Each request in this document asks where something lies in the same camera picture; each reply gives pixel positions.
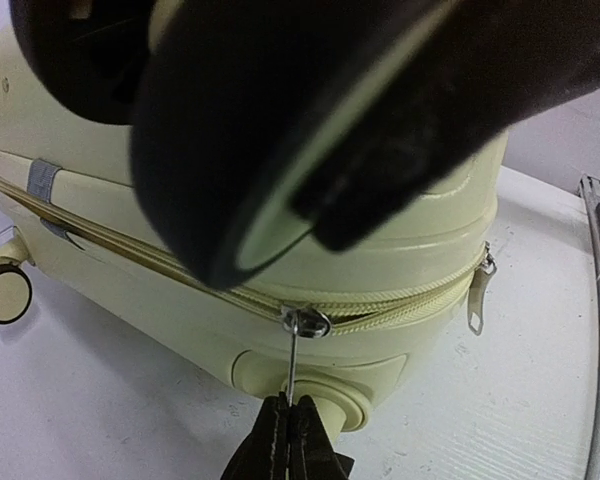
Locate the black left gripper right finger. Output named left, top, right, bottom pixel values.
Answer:
left=289, top=395, right=355, bottom=480

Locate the pale green hard-shell suitcase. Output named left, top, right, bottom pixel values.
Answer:
left=0, top=1, right=507, bottom=432

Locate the silver zipper pull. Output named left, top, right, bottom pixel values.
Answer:
left=281, top=306, right=332, bottom=406

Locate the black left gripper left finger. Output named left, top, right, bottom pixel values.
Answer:
left=222, top=393, right=290, bottom=480

